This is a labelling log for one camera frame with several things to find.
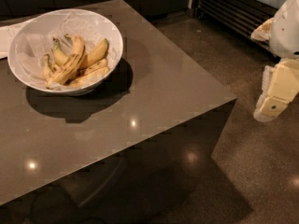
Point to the black louvered appliance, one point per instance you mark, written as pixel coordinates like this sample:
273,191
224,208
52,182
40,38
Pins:
243,16

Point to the small banana far left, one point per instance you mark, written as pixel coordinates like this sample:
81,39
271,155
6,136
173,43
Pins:
47,72

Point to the yellow banana upper right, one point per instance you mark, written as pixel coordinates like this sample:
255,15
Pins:
97,54

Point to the banana middle right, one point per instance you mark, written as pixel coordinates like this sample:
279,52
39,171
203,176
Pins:
101,64

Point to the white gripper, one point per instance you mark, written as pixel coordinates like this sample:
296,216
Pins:
286,32

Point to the banana bottom right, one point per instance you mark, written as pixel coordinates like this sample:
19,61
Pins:
89,79

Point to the white cloth on table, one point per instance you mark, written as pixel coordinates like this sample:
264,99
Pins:
7,34

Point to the long spotted banana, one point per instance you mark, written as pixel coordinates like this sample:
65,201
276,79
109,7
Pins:
67,70

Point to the green tipped banana left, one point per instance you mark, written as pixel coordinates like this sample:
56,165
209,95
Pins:
58,55

